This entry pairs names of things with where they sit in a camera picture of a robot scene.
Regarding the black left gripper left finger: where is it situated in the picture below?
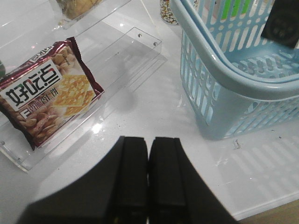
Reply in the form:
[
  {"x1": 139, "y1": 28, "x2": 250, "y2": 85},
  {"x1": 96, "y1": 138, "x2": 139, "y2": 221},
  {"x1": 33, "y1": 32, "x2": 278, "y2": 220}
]
[{"x1": 17, "y1": 136, "x2": 148, "y2": 224}]

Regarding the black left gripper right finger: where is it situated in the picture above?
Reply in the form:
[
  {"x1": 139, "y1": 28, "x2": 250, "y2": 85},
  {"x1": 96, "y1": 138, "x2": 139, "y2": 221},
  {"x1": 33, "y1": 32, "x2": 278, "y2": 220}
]
[{"x1": 148, "y1": 137, "x2": 237, "y2": 224}]

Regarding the bread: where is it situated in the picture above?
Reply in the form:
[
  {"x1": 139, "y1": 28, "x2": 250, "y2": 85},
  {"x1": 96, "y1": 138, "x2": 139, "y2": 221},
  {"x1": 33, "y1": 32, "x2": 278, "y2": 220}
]
[{"x1": 57, "y1": 0, "x2": 102, "y2": 20}]

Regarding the light blue plastic basket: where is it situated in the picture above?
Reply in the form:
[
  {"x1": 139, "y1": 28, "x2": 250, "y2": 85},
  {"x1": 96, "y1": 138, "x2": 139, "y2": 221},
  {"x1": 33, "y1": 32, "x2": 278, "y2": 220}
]
[{"x1": 171, "y1": 0, "x2": 299, "y2": 139}]

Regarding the maroon almond biscuit packet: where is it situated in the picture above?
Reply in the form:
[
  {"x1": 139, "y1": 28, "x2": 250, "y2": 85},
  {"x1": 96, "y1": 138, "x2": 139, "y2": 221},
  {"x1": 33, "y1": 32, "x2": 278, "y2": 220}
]
[{"x1": 0, "y1": 37, "x2": 104, "y2": 149}]

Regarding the clear acrylic display shelf left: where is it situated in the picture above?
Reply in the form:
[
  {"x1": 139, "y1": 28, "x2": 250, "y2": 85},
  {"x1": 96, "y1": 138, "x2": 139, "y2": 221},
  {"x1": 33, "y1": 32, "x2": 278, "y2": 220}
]
[{"x1": 0, "y1": 0, "x2": 162, "y2": 172}]

